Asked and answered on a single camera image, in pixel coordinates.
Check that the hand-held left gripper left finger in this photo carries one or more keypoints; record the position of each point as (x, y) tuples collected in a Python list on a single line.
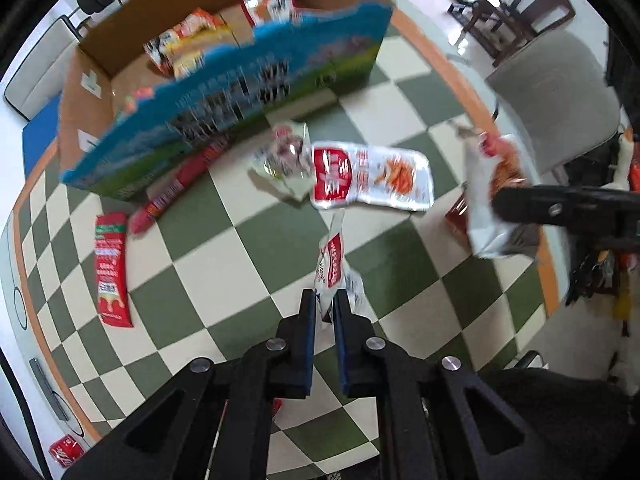
[(307, 345)]

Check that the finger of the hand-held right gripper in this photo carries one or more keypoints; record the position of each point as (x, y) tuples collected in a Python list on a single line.
[(522, 240), (550, 208)]

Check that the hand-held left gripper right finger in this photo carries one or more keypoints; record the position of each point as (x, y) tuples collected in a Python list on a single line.
[(341, 345)]

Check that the white red snack packet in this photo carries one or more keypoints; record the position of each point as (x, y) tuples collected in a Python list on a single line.
[(480, 200)]

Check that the dark red snack packet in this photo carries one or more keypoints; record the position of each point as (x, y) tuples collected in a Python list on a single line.
[(457, 217)]

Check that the silver white snack packet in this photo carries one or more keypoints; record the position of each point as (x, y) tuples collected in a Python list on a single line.
[(332, 260)]

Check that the white noodle picture packet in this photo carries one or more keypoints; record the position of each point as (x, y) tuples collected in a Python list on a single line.
[(375, 175)]

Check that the small clear snack packet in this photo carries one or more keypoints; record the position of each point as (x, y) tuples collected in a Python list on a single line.
[(285, 157)]

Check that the red sausage stick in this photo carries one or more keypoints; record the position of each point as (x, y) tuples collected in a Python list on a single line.
[(175, 187)]

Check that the long red sauce packet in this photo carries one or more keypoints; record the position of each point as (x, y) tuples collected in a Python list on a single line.
[(112, 270)]

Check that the cardboard box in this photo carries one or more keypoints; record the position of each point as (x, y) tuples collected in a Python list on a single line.
[(225, 85)]

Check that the yellow chips packet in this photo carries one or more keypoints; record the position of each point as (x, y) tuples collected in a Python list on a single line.
[(192, 55)]

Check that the panda print snack packet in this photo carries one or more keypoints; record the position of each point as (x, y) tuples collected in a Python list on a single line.
[(159, 51)]

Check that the red silver snack packet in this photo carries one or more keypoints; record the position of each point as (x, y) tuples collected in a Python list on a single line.
[(270, 4)]

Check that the grey shell chair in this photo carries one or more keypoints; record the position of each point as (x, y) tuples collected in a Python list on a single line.
[(555, 95)]

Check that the person's grey fleece clothing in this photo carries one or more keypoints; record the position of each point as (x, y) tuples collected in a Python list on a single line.
[(550, 415)]

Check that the dark wooden chair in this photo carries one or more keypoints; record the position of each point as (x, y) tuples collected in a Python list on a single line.
[(520, 15)]

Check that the black smartphone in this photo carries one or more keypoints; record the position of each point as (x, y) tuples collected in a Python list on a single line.
[(47, 387)]

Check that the red soda can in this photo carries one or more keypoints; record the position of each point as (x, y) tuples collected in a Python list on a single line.
[(66, 451)]

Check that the white padded chair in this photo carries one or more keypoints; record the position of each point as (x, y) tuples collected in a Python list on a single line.
[(40, 75)]

